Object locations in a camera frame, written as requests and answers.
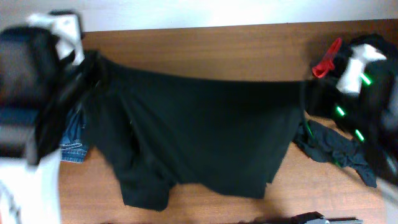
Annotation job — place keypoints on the folded blue denim jeans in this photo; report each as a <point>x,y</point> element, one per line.
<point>72,147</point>

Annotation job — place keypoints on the black garment with red trim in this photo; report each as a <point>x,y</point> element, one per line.
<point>335,60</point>

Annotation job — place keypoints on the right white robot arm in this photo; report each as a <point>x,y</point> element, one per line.
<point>367,109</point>

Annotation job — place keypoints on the crumpled dark green-black cloth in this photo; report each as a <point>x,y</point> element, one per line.
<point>323,144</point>

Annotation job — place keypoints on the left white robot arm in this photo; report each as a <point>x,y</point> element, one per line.
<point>43,76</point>

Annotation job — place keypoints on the black t-shirt with logo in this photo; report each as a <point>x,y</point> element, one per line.
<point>158,130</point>

